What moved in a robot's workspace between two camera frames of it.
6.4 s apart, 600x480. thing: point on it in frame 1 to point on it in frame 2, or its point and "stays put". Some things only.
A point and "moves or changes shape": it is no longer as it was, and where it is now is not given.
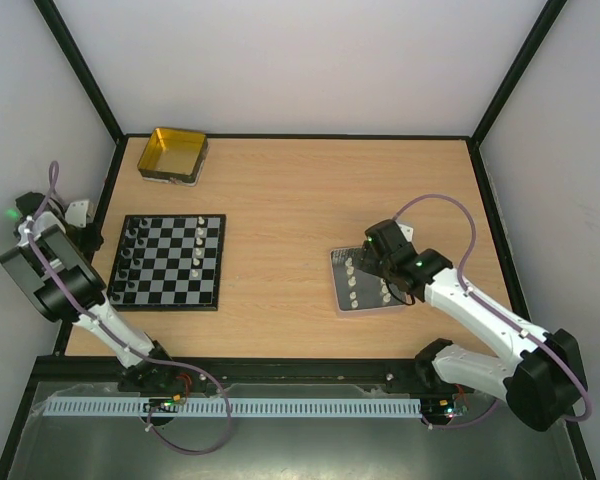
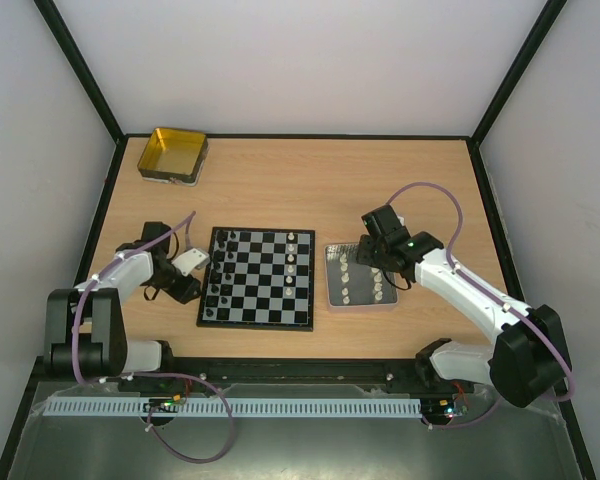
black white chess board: (169, 263) moves or changes shape
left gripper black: (94, 240) to (184, 294)
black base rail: (246, 371) stays put
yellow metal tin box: (173, 156) stays put
